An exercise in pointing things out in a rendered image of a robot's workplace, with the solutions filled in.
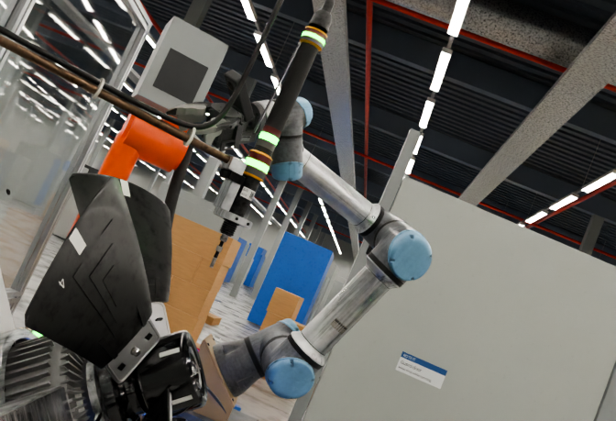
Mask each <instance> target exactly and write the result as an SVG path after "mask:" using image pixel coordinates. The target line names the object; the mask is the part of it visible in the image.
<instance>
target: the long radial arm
mask: <svg viewBox="0 0 616 421"><path fill-rule="evenodd" d="M0 421H72V415H71V412H70V407H69V404H68V400H67V396H66V393H65V389H64V387H61V385H60V386H57V387H53V388H50V389H48V390H45V391H41V392H38V393H33V394H30V395H27V396H24V397H20V398H17V399H15V400H12V401H8V402H5V403H4V404H0Z"/></svg>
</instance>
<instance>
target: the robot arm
mask: <svg viewBox="0 0 616 421"><path fill-rule="evenodd" d="M241 76H242V75H240V74H239V73H238V72H236V71H234V70H230V71H228V72H226V73H225V81H226V85H227V88H228V92H229V95H230V97H231V95H232V94H233V92H234V91H235V89H236V87H237V84H238V83H239V81H240V78H241ZM275 100H276V99H272V101H271V103H270V105H269V108H268V110H267V112H266V114H265V116H264V117H263V119H262V121H261V122H260V124H259V126H258V129H257V131H256V133H254V132H253V131H254V129H255V127H256V125H257V123H258V121H259V119H260V117H261V115H262V114H263V112H264V110H265V108H266V106H267V104H268V102H269V100H263V101H255V102H253V103H250V99H249V95H248V89H247V85H246V82H245V83H244V85H243V87H242V89H241V91H240V93H239V95H238V97H237V98H236V101H235V102H234V103H233V105H232V106H231V108H230V109H229V111H228V112H227V113H226V115H225V116H224V117H223V118H222V119H221V120H220V121H219V122H218V123H217V124H216V125H214V126H212V127H209V128H207V129H201V130H196V131H195V135H202V138H203V142H204V143H206V144H208V145H210V146H211V145H213V146H215V147H216V148H217V149H219V148H220V151H226V150H236V149H239V144H244V143H249V142H255V138H256V134H260V132H261V130H262V129H263V127H264V125H265V123H266V121H267V118H268V116H269V114H270V111H271V108H272V107H273V105H274V103H275ZM225 106H226V104H225V103H208V102H194V103H187V104H184V105H178V106H175V107H173V108H171V109H169V110H167V111H166V113H165V114H167V115H177V118H178V119H180V120H182V121H185V122H189V123H195V122H203V121H204V120H205V118H206V122H203V124H204V123H207V122H209V121H211V120H213V119H214V118H216V117H217V116H218V115H219V113H220V112H221V111H222V110H223V108H224V107H225ZM207 113H209V115H208V116H207V117H206V115H205V114H207ZM312 118H313V109H312V107H311V105H310V103H309V102H308V101H307V100H306V99H305V98H303V97H297V100H296V102H295V104H294V106H293V109H292V111H291V113H290V116H289V118H288V120H287V122H286V124H285V127H284V129H283V130H282V132H281V135H280V139H279V141H278V143H277V145H276V148H275V150H274V151H273V153H272V155H271V158H272V163H271V166H270V167H271V173H272V177H273V178H274V179H275V180H278V181H295V180H298V181H299V182H300V183H302V184H303V185H304V186H306V187H307V188H308V189H309V190H311V191H312V192H313V193H314V194H316V195H317V196H318V197H319V198H321V199H322V200H323V201H324V202H326V203H327V204H328V205H330V206H331V207H332V208H333V209H335V211H336V212H337V213H339V214H340V215H341V216H343V217H344V218H345V219H346V220H348V221H349V222H350V223H351V224H353V225H354V226H355V230H356V232H357V233H358V234H359V235H360V236H361V237H362V238H363V239H365V240H366V241H367V243H368V244H369V245H370V246H371V247H372V248H373V250H372V251H371V252H370V253H369V254H368V255H367V264H366V266H365V267H364V268H363V269H362V270H361V271H360V272H359V273H358V274H357V275H356V276H355V277H354V278H353V279H352V280H351V281H350V282H349V283H348V284H347V285H346V286H345V287H344V288H343V289H342V290H341V291H340V292H339V293H338V294H337V295H336V296H335V297H334V298H333V299H332V300H331V301H330V302H329V303H328V305H327V306H326V307H325V308H324V309H323V310H322V311H321V312H320V313H319V314H318V315H317V316H316V317H315V318H314V319H313V320H312V321H311V322H310V323H309V324H308V325H307V326H306V327H305V328H304V329H303V330H302V331H300V329H299V328H298V327H297V325H296V324H295V322H294V321H293V320H292V319H290V318H286V319H284V320H281V321H278V322H277V323H276V324H273V325H271V326H269V327H266V328H264V329H262V330H260V331H258V332H256V333H254V334H252V335H250V336H248V337H246V338H242V339H240V340H233V341H226V342H220V343H217V344H215V345H213V350H214V356H215V359H216V361H217V364H218V367H219V369H220V372H221V373H222V375H223V377H224V380H225V383H226V385H227V387H228V389H229V390H230V392H231V394H232V395H233V396H234V397H238V396H239V395H241V394H243V393H244V392H245V391H246V390H247V389H248V388H249V387H250V386H251V385H252V384H254V383H255V382H256V381H257V380H258V379H260V378H262V377H264V376H265V379H266V382H267V384H268V386H269V387H270V389H271V390H272V391H273V392H274V393H275V394H276V395H278V396H279V397H281V398H284V399H296V398H299V397H302V396H304V395H306V394H307V393H308V392H309V391H310V390H311V389H312V387H313V385H314V378H315V374H316V373H317V372H318V371H319V370H320V369H321V368H322V367H323V366H324V365H325V354H326V353H327V352H328V351H329V350H330V349H331V348H332V347H333V346H334V345H335V344H336V343H337V342H338V341H339V340H340V339H341V338H342V337H343V336H344V335H345V334H346V333H347V332H348V331H349V330H350V329H351V328H352V327H353V326H354V325H355V324H356V323H357V322H358V321H359V320H360V319H361V318H362V317H363V316H364V315H365V314H366V313H367V312H368V311H369V310H370V308H371V307H372V306H373V305H374V304H375V303H377V302H378V300H379V299H380V298H381V297H382V296H383V295H384V294H385V293H386V292H388V291H389V289H391V288H401V287H402V286H403V284H404V283H406V282H407V281H412V280H417V279H419V278H421V277H422V276H423V275H424V274H425V273H426V272H427V271H428V269H429V267H430V265H431V262H432V250H431V247H430V245H429V243H428V241H427V240H426V239H425V237H424V236H423V235H422V234H421V233H420V232H418V231H416V230H415V229H414V228H412V227H411V226H410V225H409V224H408V223H407V222H405V221H403V220H402V219H400V218H398V217H396V216H395V215H393V214H392V213H390V212H389V211H387V210H386V209H384V208H383V207H382V206H380V205H379V204H372V203H371V202H370V201H369V200H367V199H366V198H365V197H364V196H363V195H361V194H360V193H359V192H357V191H356V190H355V189H354V188H353V187H351V186H350V185H349V184H348V183H346V182H345V181H344V180H342V179H341V178H340V177H339V176H338V175H336V174H335V173H334V172H332V171H331V170H330V169H329V168H328V167H326V166H325V165H324V164H323V163H321V162H320V161H319V160H318V159H316V158H315V156H314V155H312V154H311V153H310V152H309V151H307V150H306V149H305V148H303V128H305V127H307V126H309V125H310V123H311V120H312ZM231 146H234V147H233V148H229V149H225V147H231Z"/></svg>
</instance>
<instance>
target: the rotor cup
mask: <svg viewBox="0 0 616 421"><path fill-rule="evenodd" d="M176 348H179V350H180V351H179V352H176V353H173V354H171V355H167V356H164V357H161V358H160V353H161V352H164V351H167V350H171V349H176ZM192 361H193V362H194V364H196V367H197V371H196V374H194V373H193V367H192ZM98 378H99V384H100V389H101V394H102V398H103V401H104V407H105V411H106V412H107V415H108V418H109V420H110V421H141V420H142V416H143V415H145V414H147V413H148V412H149V410H150V409H151V408H152V406H153V405H154V404H155V403H156V402H157V401H158V400H159V398H160V397H161V396H162V394H163V393H164V392H165V391H166V389H167V388H168V389H170V393H171V400H172V401H174V400H177V399H180V398H183V397H186V396H189V395H191V396H192V399H191V400H188V401H184V402H181V403H178V404H172V403H171V405H172V416H176V415H180V414H183V413H187V412H190V411H192V410H195V409H199V408H202V407H203V406H205V405H206V402H207V387H206V381H205V377H204V369H203V365H202V362H201V359H200V356H199V353H198V350H197V348H196V345H195V343H194V340H193V337H192V336H191V334H190V333H189V332H188V331H186V330H181V331H178V332H175V333H171V334H169V335H166V336H162V337H160V338H159V342H158V343H157V345H156V346H155V347H154V348H153V349H152V350H151V351H150V353H149V354H148V355H147V356H146V357H145V358H144V359H143V361H141V362H140V363H139V364H138V366H137V367H136V368H135V369H134V370H133V371H132V372H131V373H130V374H129V376H128V377H127V378H126V379H125V380H124V381H123V382H121V383H119V384H117V383H116V382H115V381H114V379H113V378H112V377H111V375H110V374H109V373H108V371H107V370H106V369H105V367H103V368H102V369H100V368H98Z"/></svg>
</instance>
